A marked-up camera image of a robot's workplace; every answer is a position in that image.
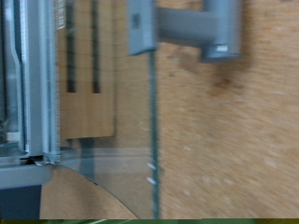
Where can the silver toaster oven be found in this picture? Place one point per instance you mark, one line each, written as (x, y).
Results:
(34, 93)

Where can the wooden slatted block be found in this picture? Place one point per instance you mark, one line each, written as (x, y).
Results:
(84, 115)

